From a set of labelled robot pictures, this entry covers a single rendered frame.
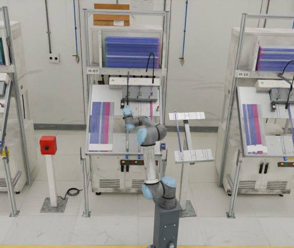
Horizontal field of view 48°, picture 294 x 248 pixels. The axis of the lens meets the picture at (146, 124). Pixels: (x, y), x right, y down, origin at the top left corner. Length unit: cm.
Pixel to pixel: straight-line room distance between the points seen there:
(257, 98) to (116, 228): 185
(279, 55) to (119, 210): 217
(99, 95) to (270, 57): 167
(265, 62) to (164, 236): 184
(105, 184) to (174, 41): 220
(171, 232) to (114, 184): 103
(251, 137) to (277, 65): 74
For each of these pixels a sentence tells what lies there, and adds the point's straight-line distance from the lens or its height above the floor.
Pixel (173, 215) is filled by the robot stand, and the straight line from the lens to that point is 266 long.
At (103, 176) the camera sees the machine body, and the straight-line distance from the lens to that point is 349.
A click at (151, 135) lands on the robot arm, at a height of 114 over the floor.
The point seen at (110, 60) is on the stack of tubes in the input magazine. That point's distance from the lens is 313.
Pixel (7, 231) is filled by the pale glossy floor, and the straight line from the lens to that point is 343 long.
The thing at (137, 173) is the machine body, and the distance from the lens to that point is 345.
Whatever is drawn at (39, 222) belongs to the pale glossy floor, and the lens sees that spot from 344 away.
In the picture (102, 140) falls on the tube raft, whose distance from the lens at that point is 302.
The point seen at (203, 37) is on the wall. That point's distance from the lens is 469.
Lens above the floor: 220
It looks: 25 degrees down
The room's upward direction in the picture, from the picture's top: 2 degrees clockwise
